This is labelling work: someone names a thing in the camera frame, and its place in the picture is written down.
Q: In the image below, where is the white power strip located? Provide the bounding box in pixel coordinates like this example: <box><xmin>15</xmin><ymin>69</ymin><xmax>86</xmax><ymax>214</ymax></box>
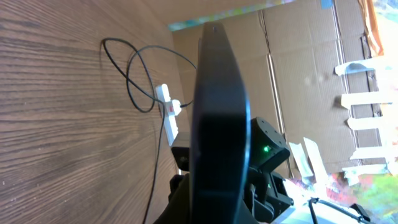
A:
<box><xmin>155</xmin><ymin>84</ymin><xmax>178</xmax><ymax>146</ymax></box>

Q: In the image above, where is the black USB charging cable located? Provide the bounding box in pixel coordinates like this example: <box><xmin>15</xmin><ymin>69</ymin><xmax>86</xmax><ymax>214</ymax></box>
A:
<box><xmin>101</xmin><ymin>37</ymin><xmax>198</xmax><ymax>224</ymax></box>

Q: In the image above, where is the white charger plug adapter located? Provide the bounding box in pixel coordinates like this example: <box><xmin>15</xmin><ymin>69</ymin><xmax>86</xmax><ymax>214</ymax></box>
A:
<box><xmin>166</xmin><ymin>100</ymin><xmax>182</xmax><ymax>116</ymax></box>

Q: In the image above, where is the Samsung Galaxy smartphone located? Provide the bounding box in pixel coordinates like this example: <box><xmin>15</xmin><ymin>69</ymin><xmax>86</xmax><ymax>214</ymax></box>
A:
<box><xmin>190</xmin><ymin>22</ymin><xmax>251</xmax><ymax>223</ymax></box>

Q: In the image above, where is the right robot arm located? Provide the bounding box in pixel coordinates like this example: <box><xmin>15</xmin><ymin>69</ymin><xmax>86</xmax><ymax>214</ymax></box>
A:
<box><xmin>161</xmin><ymin>118</ymin><xmax>371</xmax><ymax>223</ymax></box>

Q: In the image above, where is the cardboard wall panel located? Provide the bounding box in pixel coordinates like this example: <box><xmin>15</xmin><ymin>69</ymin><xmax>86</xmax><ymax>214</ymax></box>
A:
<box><xmin>142</xmin><ymin>0</ymin><xmax>398</xmax><ymax>187</ymax></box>

